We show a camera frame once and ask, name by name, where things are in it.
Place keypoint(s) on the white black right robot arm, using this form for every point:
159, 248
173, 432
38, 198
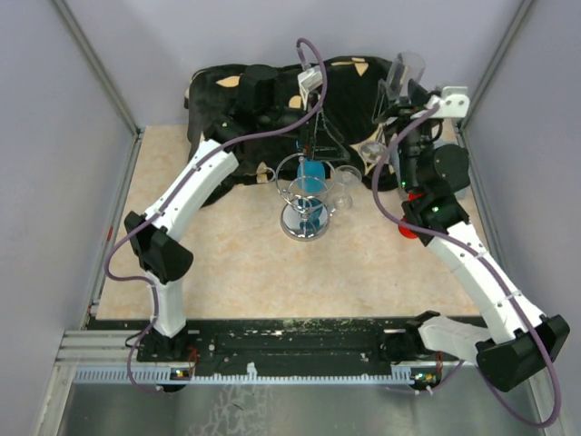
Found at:
517, 340

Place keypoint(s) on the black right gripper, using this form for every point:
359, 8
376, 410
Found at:
408, 113

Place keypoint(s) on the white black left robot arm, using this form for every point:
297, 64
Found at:
155, 235

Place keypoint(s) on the blue plastic wine glass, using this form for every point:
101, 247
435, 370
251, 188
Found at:
311, 176

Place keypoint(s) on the grey blue cloth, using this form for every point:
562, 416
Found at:
394, 162

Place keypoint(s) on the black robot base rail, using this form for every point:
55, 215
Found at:
290, 347

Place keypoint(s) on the clear wine glass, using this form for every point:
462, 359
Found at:
345, 177
406, 65

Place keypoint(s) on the chrome wire wine glass rack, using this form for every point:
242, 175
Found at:
304, 217

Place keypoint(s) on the red plastic wine glass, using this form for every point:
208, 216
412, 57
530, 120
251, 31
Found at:
408, 217

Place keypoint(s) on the clear wine glass front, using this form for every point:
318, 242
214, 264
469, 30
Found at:
406, 65

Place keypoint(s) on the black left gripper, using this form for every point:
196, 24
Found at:
320, 153

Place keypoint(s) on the clear wine glass right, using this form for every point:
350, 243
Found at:
345, 177

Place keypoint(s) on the black floral blanket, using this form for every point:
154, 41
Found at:
349, 104

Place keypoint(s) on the grey slotted cable duct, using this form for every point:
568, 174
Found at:
168, 375

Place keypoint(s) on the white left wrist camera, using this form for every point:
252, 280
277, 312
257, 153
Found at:
309, 80

